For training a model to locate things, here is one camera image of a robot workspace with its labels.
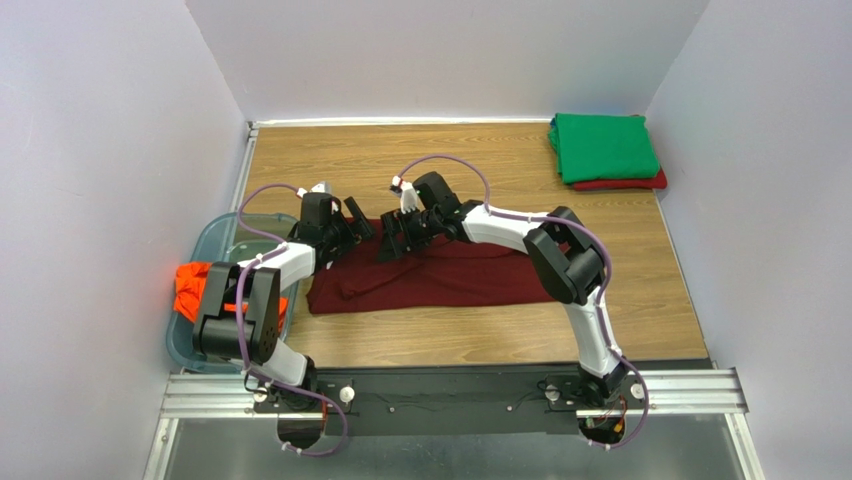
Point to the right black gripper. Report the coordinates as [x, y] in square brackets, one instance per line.
[405, 229]

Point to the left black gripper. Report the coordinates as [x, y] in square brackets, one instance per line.
[350, 224]

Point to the maroon t shirt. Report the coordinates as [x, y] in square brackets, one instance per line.
[445, 274]

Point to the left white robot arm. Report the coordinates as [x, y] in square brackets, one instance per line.
[241, 318]

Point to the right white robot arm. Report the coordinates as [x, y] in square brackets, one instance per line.
[570, 264]

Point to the teal plastic bin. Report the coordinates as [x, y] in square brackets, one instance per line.
[223, 239]

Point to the orange t shirt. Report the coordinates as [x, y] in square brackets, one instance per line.
[189, 283]

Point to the green folded t shirt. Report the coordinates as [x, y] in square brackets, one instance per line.
[602, 147]

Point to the red folded t shirt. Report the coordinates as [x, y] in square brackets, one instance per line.
[658, 182]

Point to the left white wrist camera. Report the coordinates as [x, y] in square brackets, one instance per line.
[321, 187]

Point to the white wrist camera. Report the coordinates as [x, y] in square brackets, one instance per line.
[406, 193]
[321, 187]

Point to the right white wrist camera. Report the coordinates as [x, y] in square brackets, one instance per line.
[406, 193]

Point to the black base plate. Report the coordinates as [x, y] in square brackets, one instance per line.
[485, 400]

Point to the aluminium rail frame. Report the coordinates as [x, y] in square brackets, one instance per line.
[686, 421]

